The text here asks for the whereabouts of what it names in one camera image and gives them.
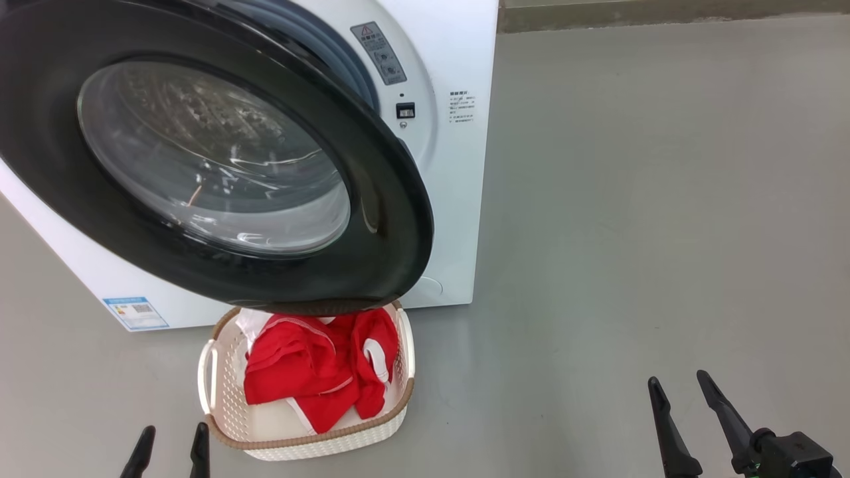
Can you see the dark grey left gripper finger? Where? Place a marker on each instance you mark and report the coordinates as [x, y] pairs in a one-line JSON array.
[[200, 455], [141, 458]]

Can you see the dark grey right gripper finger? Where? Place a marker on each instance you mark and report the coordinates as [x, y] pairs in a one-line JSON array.
[[730, 425], [672, 445]]

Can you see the plain red garment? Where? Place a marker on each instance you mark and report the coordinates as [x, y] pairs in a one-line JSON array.
[[292, 372]]

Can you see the dark round washing machine door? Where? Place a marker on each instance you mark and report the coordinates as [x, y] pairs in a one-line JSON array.
[[372, 199]]

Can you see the cream perforated laundry basket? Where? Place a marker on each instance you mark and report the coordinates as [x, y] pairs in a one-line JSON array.
[[319, 448]]

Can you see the white front-load washing machine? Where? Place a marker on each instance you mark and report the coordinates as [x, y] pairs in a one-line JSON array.
[[458, 199]]

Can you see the black door latch socket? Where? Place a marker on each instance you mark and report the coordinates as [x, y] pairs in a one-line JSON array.
[[406, 110]]

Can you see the blue energy label sticker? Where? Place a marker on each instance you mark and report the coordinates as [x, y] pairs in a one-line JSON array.
[[136, 313]]

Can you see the grey warning label sticker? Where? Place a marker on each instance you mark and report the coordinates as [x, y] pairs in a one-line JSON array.
[[378, 53]]

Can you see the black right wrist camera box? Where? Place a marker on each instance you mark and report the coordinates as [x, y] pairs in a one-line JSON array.
[[797, 458]]

